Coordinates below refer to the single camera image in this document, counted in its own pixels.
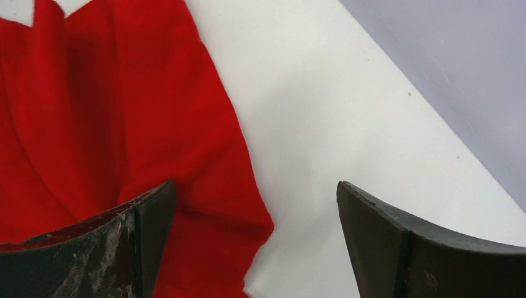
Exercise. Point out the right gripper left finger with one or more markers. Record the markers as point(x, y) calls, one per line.
point(117, 253)

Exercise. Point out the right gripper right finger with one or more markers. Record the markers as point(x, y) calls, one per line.
point(397, 254)

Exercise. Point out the red t shirt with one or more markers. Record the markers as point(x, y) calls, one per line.
point(107, 103)

